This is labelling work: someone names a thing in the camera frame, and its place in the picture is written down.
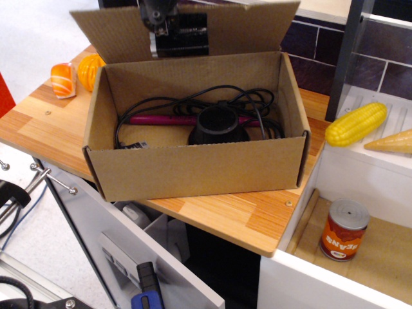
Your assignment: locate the toy ice cream cone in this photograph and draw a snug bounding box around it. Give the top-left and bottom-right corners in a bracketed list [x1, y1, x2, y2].
[364, 129, 411, 154]

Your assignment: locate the yellow toy corn on sink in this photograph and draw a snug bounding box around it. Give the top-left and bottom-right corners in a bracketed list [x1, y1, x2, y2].
[325, 102, 388, 147]

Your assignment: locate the orange toy pumpkin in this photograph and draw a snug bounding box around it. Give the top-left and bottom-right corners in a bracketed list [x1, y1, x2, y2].
[77, 53, 106, 92]

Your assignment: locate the black braided hose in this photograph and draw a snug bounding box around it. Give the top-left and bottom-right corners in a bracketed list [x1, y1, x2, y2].
[0, 276, 36, 309]

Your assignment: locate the black and blue tool handle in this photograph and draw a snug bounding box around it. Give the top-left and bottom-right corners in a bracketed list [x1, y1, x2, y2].
[131, 261, 165, 309]

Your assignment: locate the red object at edge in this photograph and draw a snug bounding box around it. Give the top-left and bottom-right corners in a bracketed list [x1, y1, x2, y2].
[0, 75, 15, 118]

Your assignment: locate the salmon sushi toy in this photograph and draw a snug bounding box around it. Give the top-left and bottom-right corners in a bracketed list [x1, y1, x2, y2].
[50, 62, 77, 99]

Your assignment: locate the blue cable on floor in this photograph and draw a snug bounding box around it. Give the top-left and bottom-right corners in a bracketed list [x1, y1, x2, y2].
[0, 183, 48, 252]

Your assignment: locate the metal table clamp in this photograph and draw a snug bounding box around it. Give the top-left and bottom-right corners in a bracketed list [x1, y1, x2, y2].
[1, 163, 78, 223]

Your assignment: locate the orange beans can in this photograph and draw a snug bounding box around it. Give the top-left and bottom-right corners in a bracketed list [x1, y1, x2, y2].
[319, 198, 370, 261]

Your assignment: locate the brown cardboard box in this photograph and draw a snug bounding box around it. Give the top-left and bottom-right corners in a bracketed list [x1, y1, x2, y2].
[72, 1, 310, 201]

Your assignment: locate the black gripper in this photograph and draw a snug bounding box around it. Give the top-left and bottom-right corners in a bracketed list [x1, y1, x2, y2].
[138, 0, 178, 35]

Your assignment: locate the black round stand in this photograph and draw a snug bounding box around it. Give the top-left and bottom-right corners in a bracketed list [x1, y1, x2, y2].
[188, 106, 250, 145]

